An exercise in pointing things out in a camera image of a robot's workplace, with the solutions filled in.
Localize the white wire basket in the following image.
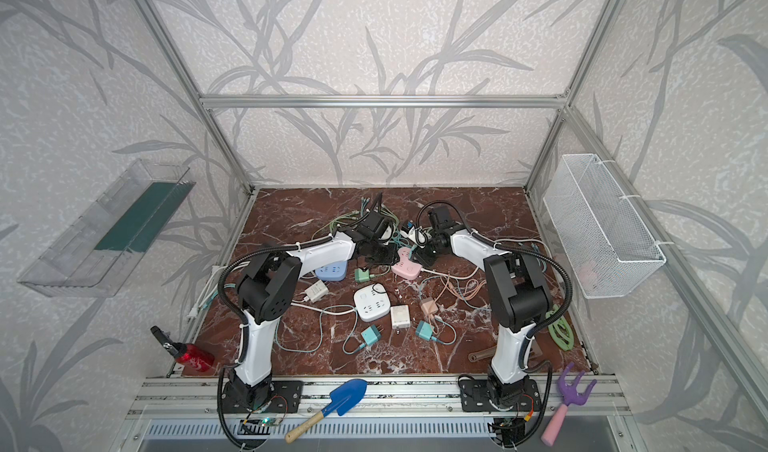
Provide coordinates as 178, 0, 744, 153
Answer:
544, 154, 666, 299

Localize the blue toy shovel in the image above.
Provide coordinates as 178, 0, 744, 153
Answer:
284, 379, 368, 444

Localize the clear plastic wall bin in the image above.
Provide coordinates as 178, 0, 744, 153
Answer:
18, 159, 195, 298

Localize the white power cord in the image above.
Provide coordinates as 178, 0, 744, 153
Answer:
188, 262, 241, 321
491, 235, 547, 255

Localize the brown toy rake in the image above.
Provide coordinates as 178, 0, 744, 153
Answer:
468, 343, 543, 363

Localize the blue power socket cube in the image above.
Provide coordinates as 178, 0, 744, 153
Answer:
314, 261, 348, 282

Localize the white charger plug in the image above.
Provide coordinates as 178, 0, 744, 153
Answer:
304, 280, 329, 303
390, 305, 411, 331

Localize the purple toy rake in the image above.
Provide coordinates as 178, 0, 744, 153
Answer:
541, 362, 597, 447

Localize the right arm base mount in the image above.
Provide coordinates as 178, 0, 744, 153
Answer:
458, 374, 542, 415

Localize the left white power cord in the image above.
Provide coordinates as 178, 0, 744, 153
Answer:
188, 262, 241, 321

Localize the teal charger plug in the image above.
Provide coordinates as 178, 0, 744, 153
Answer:
360, 325, 381, 348
416, 321, 436, 341

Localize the red spray bottle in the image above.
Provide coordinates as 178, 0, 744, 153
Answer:
150, 326, 215, 372

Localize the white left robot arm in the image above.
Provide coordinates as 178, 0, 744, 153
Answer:
217, 210, 398, 401

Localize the pink power socket cube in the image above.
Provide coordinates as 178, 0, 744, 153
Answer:
391, 247, 423, 281

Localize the pink charging cable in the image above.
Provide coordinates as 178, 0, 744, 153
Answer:
419, 271, 488, 315

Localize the pink charger plug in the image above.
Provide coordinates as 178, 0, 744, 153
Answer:
420, 298, 438, 320

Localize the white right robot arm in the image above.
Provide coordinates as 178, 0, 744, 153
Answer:
415, 200, 574, 402

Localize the white power socket cube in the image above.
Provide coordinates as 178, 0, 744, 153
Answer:
353, 283, 391, 323

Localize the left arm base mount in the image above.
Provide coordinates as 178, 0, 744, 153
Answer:
219, 380, 304, 414

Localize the green plastic toy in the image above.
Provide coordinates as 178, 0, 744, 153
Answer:
547, 315, 576, 352

